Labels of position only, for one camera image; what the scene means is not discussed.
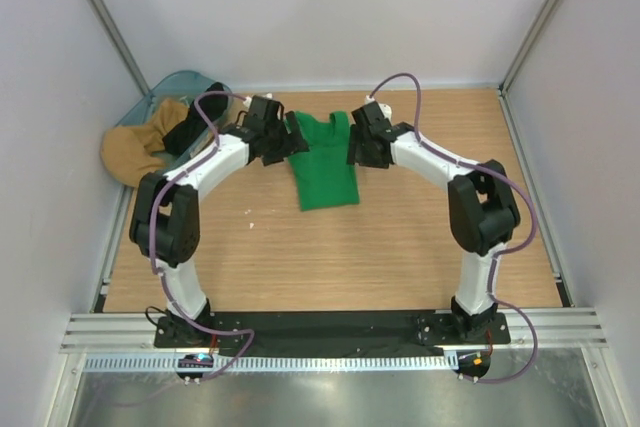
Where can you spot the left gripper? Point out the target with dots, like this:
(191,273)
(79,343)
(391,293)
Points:
(293,143)

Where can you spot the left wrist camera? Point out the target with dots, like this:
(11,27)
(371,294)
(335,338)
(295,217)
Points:
(246,102)

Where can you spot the black tank top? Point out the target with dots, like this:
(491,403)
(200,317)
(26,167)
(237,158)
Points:
(185,133)

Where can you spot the green tank top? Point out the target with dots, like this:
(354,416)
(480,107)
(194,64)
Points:
(323,177)

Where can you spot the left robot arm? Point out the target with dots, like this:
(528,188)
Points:
(166,220)

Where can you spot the blue plastic basket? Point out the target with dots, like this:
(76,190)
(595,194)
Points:
(183,86)

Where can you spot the tan tank top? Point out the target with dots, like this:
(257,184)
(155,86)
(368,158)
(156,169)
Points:
(129,152)

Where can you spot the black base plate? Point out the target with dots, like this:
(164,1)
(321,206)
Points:
(332,334)

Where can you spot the white slotted cable duct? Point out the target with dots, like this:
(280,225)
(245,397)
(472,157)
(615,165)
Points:
(198,363)

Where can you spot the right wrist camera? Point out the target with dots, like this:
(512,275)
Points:
(384,108)

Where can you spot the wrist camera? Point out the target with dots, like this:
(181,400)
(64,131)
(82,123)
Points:
(246,102)
(384,108)

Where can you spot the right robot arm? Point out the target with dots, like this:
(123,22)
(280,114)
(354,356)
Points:
(482,210)

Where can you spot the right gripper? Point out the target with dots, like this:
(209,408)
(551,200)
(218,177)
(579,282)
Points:
(354,154)

